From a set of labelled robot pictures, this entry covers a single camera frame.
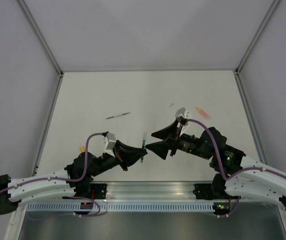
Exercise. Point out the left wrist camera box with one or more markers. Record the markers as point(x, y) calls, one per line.
point(109, 141)

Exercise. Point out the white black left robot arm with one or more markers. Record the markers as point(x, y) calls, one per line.
point(72, 181)

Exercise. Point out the right aluminium frame post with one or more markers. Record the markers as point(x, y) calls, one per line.
point(266, 19)

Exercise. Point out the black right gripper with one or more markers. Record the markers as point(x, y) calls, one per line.
point(161, 148)

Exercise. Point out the left aluminium frame post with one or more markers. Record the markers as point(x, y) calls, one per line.
point(39, 35)

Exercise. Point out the aluminium mounting rail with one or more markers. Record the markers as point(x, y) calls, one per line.
point(140, 190)

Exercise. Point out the orange highlighter pen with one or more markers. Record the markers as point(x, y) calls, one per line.
point(203, 113)

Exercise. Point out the green gel pen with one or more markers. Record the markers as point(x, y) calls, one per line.
point(143, 144)

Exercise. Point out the white slotted cable duct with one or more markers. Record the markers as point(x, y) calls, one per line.
point(120, 206)

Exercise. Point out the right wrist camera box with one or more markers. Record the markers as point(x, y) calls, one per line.
point(182, 115)

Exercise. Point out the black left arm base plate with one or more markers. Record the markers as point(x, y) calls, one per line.
point(95, 191)

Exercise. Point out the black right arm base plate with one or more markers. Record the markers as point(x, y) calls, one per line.
point(204, 192)

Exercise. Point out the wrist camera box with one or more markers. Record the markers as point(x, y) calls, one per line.
point(182, 115)
point(109, 141)

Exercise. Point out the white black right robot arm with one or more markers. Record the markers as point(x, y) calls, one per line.
point(238, 175)

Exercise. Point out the aluminium frame post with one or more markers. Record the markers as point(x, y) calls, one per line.
point(266, 19)
point(39, 35)

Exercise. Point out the orange highlighter cap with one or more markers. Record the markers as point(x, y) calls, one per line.
point(82, 149)

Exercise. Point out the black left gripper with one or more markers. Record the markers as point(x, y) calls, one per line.
point(121, 151)

